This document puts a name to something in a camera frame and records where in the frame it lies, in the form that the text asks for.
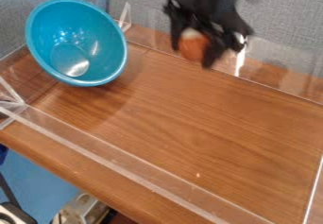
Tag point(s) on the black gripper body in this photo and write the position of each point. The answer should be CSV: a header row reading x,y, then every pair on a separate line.
x,y
214,17

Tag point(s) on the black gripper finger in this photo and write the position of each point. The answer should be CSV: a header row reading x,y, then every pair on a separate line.
x,y
212,52
178,25

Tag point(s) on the brown and white toy mushroom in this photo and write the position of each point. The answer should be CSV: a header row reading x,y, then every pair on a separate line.
x,y
192,43

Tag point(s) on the blue plastic bowl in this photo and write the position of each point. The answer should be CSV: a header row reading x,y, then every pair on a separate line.
x,y
76,42

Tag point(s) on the clear acrylic barrier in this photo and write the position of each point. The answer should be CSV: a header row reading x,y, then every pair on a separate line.
x,y
176,144

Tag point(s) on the grey box under table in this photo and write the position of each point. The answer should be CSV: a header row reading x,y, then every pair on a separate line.
x,y
81,210

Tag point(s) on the black and white chair part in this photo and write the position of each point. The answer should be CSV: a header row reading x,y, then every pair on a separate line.
x,y
11,212

